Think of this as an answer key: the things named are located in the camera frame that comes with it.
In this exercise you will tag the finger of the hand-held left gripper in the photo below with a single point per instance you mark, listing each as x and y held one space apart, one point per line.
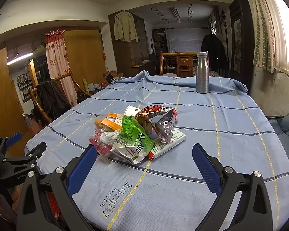
37 150
14 137

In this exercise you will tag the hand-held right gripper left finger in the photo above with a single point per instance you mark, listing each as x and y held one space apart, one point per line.
81 170

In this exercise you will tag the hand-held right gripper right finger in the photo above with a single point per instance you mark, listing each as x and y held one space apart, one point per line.
206 170

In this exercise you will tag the red patterned packet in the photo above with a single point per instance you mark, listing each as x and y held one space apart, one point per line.
102 149

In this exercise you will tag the clear plastic bag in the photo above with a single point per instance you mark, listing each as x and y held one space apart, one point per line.
108 137

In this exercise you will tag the white box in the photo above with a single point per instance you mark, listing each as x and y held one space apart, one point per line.
168 144

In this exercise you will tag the clear plastic cup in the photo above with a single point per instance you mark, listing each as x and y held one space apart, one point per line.
98 122

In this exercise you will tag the orange medicine box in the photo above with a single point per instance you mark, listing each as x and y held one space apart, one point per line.
110 124

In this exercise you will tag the green drink carton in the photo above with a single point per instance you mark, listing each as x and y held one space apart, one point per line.
132 134

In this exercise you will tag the silver snack bag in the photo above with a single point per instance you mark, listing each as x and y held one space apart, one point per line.
163 122

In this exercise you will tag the blue checked tablecloth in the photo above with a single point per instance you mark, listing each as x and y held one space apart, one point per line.
231 137

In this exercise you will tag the wooden door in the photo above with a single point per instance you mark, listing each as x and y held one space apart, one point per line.
4 96

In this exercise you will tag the dark jacket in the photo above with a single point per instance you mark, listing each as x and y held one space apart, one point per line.
50 98

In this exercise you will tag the curved wooden chair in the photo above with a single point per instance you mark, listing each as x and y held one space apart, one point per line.
62 76

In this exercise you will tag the fluorescent tube lamp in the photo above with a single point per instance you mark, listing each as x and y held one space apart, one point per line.
19 58

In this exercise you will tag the green spray can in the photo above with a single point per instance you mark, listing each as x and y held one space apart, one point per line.
85 85

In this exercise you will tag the pink floral curtain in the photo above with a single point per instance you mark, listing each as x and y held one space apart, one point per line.
57 65

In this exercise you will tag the steel water bottle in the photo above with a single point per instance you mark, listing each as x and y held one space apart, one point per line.
202 77

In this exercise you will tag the carved wooden chair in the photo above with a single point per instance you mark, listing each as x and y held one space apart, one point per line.
184 62

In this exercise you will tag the black hanging coat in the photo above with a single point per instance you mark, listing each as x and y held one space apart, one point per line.
213 53

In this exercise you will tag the dark wooden wardrobe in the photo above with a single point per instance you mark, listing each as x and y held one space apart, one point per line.
134 55

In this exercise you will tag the pale dust sheet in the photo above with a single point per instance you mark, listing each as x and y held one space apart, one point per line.
185 39

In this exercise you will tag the dark framed scroll painting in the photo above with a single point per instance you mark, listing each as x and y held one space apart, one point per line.
238 36

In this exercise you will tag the beige hanging jacket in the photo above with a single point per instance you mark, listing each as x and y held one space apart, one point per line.
125 26

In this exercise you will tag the checked window curtain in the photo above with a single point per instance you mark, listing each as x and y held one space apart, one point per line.
265 28

